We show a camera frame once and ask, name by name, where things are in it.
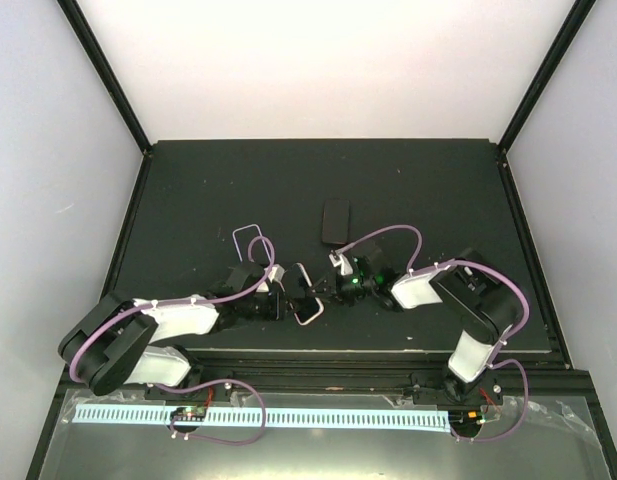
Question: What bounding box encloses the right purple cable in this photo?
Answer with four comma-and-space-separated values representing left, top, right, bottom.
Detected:
332, 224, 532, 444

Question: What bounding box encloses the black phone case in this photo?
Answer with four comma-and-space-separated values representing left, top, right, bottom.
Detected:
320, 197, 352, 247

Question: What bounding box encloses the lilac phone case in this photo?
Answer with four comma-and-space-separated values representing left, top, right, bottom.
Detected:
231, 224, 272, 266

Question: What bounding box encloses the black front aluminium rail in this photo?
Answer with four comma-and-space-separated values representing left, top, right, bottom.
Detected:
62, 349, 594, 401

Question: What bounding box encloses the purple cable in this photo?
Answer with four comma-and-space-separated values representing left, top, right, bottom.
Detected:
67, 235, 277, 386
332, 224, 532, 444

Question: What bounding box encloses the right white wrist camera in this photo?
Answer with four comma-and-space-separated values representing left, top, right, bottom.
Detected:
329, 251, 354, 277

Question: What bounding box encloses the controller board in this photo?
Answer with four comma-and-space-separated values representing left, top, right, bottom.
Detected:
170, 406, 207, 423
448, 406, 490, 428

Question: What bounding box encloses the white slotted cable duct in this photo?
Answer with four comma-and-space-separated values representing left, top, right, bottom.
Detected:
72, 404, 451, 433

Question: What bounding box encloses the right controller board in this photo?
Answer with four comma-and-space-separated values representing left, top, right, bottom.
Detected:
448, 406, 490, 428

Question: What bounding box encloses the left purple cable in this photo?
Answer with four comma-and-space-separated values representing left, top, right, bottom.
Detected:
67, 235, 277, 386

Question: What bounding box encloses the black frame post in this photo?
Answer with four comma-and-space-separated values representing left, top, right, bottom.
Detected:
496, 0, 600, 151
55, 0, 154, 157

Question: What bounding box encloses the left controller board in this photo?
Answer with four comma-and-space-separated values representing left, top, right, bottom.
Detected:
170, 406, 207, 423

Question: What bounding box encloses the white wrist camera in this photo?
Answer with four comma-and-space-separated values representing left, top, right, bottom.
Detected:
329, 251, 354, 277
266, 264, 285, 284

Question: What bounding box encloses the right black frame post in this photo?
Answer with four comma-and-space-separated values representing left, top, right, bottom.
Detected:
496, 0, 600, 151

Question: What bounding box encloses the left black frame post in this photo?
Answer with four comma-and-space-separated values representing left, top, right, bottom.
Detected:
55, 0, 154, 157

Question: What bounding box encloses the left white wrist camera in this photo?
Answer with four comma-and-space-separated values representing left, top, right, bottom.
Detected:
266, 264, 285, 284

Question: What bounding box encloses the beige phone case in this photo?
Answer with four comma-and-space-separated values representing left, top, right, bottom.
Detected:
282, 262, 325, 327

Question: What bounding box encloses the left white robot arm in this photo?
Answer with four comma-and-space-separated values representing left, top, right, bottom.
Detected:
58, 261, 323, 399

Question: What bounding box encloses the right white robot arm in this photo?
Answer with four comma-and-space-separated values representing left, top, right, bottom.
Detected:
299, 241, 530, 403

